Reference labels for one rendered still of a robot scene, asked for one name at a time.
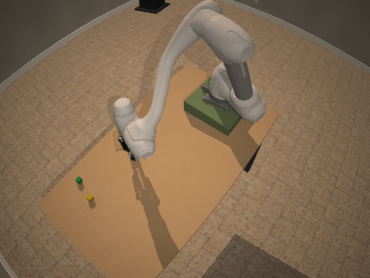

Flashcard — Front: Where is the yellow die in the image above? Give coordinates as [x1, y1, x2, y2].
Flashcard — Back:
[86, 194, 94, 202]

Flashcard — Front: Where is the green die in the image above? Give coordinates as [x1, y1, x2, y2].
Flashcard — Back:
[76, 177, 83, 185]

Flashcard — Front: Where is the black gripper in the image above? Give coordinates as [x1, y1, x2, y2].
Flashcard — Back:
[118, 136, 132, 159]

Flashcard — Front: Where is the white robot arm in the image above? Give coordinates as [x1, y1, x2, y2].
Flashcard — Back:
[113, 0, 266, 159]

